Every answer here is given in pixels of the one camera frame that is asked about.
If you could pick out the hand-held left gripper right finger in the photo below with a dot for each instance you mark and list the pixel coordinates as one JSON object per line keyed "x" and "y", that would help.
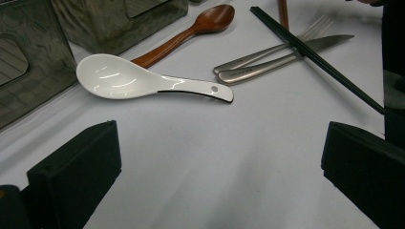
{"x": 366, "y": 171}

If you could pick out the steel fork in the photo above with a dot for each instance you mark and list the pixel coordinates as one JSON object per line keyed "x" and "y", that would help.
{"x": 254, "y": 57}

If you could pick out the brown wooden spoon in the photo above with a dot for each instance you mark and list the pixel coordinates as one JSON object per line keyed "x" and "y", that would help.
{"x": 213, "y": 19}

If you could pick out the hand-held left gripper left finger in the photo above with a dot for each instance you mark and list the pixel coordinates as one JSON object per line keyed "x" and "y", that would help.
{"x": 73, "y": 178}

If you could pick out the brown wooden chopstick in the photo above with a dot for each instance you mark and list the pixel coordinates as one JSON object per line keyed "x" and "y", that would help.
{"x": 283, "y": 12}

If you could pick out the black chopstick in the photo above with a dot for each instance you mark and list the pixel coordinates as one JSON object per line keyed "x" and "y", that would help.
{"x": 305, "y": 52}

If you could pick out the white ceramic spoon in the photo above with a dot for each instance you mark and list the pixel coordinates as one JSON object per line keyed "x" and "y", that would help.
{"x": 108, "y": 76}

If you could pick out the clear grey plastic bin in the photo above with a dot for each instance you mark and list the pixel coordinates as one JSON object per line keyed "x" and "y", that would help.
{"x": 105, "y": 28}
{"x": 41, "y": 63}

